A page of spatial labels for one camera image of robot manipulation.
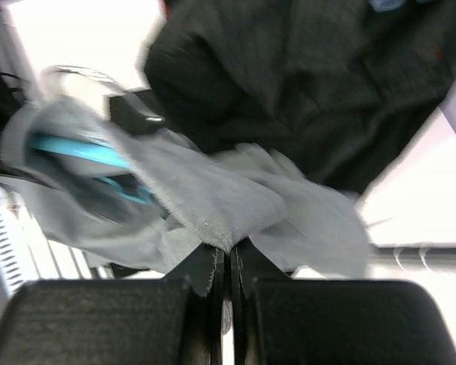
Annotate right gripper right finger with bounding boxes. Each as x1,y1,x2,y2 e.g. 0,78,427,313
230,240,456,364

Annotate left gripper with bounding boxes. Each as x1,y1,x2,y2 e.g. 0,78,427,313
109,89,166,135

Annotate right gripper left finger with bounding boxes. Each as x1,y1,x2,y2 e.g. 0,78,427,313
0,245,224,364

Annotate teal hanger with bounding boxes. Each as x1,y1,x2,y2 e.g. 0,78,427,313
29,135,151,205

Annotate grey shirt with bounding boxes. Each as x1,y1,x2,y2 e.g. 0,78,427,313
0,98,370,278

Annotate black pinstripe shirt on table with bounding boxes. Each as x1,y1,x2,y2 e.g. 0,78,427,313
144,1,456,193

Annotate metal clothes rack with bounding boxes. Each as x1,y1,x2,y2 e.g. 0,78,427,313
370,243,456,271

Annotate slotted cable duct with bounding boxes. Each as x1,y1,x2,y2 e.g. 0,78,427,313
0,186,37,296

